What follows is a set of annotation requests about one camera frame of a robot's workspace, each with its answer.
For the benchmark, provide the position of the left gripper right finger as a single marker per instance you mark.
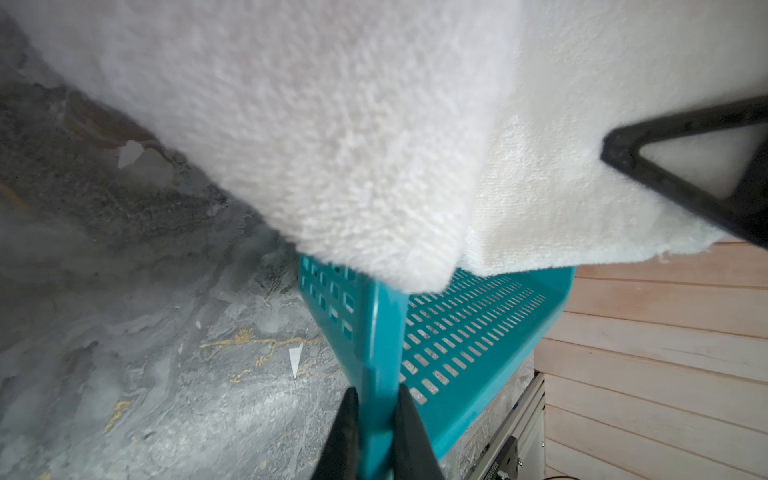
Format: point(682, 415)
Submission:
point(412, 454)

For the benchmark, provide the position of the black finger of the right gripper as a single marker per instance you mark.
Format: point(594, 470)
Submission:
point(711, 161)

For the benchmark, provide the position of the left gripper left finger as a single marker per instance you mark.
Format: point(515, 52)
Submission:
point(339, 458)

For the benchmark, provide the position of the teal plastic basket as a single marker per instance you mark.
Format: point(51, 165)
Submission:
point(453, 351)

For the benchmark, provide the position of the white towel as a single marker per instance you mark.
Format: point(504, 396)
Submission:
point(405, 139)

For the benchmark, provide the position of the aluminium frame rail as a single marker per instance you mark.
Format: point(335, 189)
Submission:
point(518, 449)

